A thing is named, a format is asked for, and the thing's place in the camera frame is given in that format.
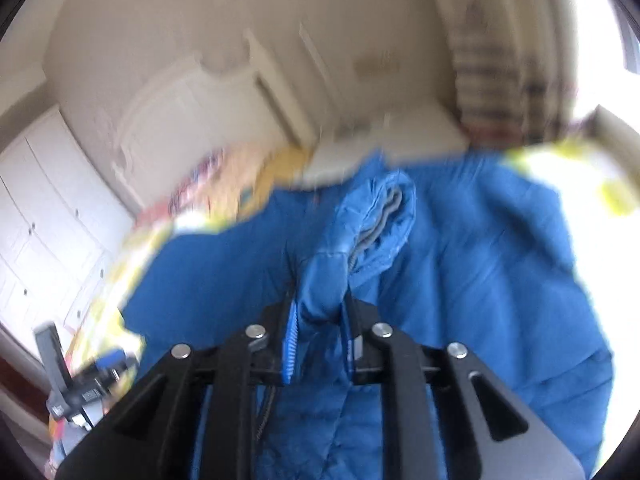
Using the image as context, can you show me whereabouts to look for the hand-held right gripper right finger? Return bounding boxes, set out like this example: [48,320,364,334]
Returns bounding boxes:
[344,295,587,480]

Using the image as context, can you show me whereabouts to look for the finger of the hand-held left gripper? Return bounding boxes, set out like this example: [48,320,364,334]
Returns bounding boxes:
[91,347,142,387]

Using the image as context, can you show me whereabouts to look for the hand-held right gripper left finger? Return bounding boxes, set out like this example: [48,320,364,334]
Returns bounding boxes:
[54,299,301,480]

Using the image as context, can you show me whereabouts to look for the blue down jacket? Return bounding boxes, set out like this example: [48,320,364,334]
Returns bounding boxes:
[122,152,615,480]

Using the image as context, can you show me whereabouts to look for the yellow checked blanket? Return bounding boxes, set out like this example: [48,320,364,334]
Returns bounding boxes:
[45,135,637,477]

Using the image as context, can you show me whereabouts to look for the white wardrobe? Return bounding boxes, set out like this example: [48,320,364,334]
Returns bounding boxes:
[0,104,137,363]

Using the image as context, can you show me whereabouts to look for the yellow pillow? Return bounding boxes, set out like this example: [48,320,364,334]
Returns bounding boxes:
[220,144,302,222]

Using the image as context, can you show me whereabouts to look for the floral print pillow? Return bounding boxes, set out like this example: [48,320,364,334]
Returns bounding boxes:
[169,149,227,217]

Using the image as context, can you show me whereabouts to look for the white bed headboard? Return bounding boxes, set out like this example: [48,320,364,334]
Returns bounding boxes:
[111,29,312,213]

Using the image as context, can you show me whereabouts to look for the patterned beige curtain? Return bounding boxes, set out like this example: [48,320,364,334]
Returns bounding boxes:
[419,0,578,147]

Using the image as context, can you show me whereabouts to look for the white wooden post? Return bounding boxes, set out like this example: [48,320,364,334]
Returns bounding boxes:
[297,21,352,137]

